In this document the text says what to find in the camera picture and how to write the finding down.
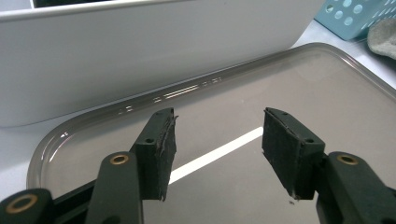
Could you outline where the blue perforated plastic basket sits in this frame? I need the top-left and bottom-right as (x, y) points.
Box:
(313, 0), (396, 41)

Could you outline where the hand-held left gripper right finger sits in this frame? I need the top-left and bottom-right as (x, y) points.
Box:
(262, 106), (396, 224)

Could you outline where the white table sheet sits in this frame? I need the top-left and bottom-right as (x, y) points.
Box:
(0, 19), (396, 200)

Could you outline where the grey sock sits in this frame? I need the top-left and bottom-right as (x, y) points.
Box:
(367, 18), (396, 61)

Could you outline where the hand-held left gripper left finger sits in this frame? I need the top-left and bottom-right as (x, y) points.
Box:
(85, 107), (179, 224)

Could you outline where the translucent grey box lid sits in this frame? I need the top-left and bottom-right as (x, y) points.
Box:
(26, 42), (396, 224)

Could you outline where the white compartment storage box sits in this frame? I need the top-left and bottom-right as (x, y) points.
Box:
(0, 0), (326, 128)

